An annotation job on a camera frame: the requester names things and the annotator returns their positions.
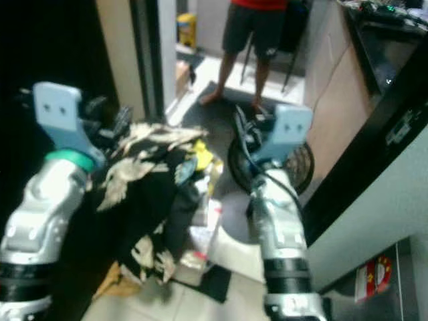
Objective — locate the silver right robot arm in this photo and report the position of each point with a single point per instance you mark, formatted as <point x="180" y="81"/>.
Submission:
<point x="284" y="234"/>

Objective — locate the grey white washing machine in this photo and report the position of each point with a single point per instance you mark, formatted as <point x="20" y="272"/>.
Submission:
<point x="374" y="207"/>

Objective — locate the light blue left wrist camera mount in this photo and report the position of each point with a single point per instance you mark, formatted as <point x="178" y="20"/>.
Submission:
<point x="63" y="117"/>

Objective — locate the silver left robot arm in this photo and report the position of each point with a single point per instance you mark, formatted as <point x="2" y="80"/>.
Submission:
<point x="40" y="214"/>

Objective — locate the white fan base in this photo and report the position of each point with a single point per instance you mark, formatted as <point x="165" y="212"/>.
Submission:
<point x="234" y="254"/>

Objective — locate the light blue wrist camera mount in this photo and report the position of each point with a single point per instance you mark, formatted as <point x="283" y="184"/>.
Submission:
<point x="291" y="130"/>
<point x="63" y="117"/>

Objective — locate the black counter top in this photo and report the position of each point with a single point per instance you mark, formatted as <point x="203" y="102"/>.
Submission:
<point x="388" y="47"/>

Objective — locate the tan cloth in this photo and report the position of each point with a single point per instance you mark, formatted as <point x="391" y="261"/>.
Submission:
<point x="117" y="284"/>

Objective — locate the black chair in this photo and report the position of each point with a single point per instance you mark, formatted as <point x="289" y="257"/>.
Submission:
<point x="294" y="40"/>

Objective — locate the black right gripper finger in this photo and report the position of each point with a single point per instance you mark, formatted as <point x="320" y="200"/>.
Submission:
<point x="242" y="120"/>

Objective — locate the light blue right wrist camera mount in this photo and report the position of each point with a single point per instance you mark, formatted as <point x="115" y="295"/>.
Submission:
<point x="291" y="130"/>

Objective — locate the black garment with white birds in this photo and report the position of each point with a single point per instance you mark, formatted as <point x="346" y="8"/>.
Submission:
<point x="140" y="200"/>

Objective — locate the black cloth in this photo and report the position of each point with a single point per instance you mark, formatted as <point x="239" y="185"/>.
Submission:
<point x="215" y="284"/>

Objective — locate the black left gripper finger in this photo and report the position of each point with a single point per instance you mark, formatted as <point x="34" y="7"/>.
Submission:
<point x="126" y="120"/>

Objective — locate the light wooden cabinet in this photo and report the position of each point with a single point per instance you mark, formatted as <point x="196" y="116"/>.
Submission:
<point x="334" y="87"/>

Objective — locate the black floor mat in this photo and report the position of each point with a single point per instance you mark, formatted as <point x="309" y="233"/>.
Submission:
<point x="217" y="110"/>

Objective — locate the beige door frame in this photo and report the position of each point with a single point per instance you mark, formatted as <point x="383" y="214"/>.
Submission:
<point x="120" y="53"/>

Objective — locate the brown cardboard box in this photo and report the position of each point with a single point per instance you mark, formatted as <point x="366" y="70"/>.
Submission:
<point x="182" y="77"/>

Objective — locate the yellow cloth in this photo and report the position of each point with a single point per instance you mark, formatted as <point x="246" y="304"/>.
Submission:
<point x="202" y="152"/>

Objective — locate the red sticker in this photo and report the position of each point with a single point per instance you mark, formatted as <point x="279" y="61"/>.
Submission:
<point x="373" y="277"/>

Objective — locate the round black fan head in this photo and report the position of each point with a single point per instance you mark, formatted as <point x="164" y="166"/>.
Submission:
<point x="301" y="167"/>

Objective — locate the person in red shirt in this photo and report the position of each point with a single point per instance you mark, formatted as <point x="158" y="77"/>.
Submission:
<point x="254" y="33"/>

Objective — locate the yellow container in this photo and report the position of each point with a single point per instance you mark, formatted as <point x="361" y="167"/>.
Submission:
<point x="186" y="30"/>

